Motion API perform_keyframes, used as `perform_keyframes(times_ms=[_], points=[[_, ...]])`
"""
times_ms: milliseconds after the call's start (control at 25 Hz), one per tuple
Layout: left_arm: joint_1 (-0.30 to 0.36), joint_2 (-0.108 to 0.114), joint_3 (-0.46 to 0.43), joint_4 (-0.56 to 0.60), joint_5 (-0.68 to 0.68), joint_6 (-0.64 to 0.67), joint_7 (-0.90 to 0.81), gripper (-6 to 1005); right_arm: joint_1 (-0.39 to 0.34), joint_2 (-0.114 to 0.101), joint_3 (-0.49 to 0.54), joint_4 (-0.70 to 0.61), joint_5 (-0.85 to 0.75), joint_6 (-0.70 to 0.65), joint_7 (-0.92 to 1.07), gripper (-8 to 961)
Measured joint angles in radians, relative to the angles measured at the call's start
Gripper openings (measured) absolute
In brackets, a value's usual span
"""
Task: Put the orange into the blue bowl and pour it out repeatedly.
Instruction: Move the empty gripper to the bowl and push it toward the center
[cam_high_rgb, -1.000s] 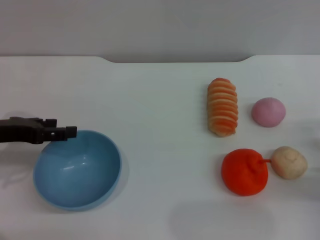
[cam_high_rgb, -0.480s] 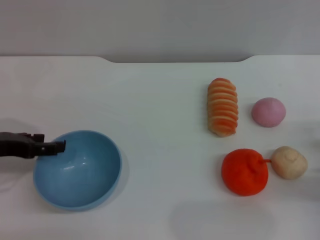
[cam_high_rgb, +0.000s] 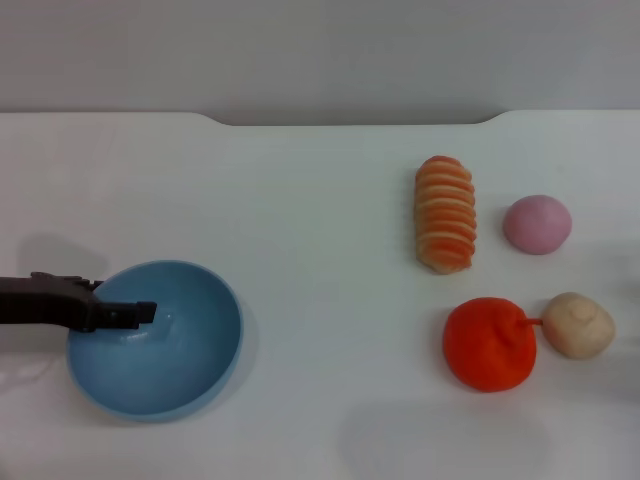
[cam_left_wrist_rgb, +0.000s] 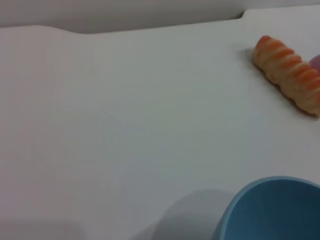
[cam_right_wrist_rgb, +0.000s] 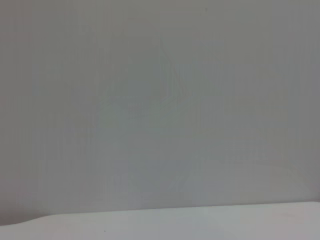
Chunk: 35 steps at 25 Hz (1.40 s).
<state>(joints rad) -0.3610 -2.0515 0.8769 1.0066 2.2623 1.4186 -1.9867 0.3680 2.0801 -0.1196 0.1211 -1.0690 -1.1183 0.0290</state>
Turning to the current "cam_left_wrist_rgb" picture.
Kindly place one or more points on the blue plastic bowl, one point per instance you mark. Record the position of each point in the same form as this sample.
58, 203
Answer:
275, 212

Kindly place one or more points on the orange striped bread roll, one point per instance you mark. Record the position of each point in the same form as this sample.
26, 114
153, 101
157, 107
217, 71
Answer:
290, 72

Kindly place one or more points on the pink round bun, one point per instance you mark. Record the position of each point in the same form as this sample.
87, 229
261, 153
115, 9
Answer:
315, 63

